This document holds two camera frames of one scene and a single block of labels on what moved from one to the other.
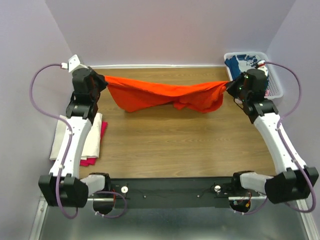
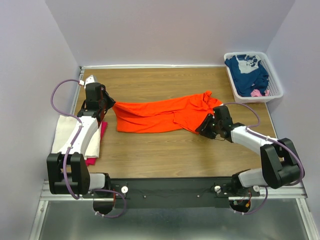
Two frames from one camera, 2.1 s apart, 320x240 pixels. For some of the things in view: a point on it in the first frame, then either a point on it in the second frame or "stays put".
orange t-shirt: (128, 95) -> (182, 114)
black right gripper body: (233, 87) -> (210, 125)
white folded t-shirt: (91, 145) stays put
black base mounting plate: (177, 193) stays put
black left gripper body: (99, 81) -> (106, 100)
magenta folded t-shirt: (92, 161) stays put
